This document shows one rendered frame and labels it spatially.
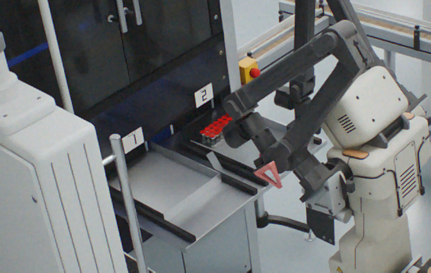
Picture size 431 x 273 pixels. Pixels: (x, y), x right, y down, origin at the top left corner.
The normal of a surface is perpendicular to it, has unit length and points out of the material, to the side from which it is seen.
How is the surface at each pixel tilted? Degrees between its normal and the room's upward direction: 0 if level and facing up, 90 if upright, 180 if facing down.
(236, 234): 90
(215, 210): 0
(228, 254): 90
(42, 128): 0
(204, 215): 0
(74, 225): 90
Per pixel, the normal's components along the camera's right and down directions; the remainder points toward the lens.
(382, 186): 0.70, 0.18
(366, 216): -0.68, 0.46
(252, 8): -0.11, -0.83
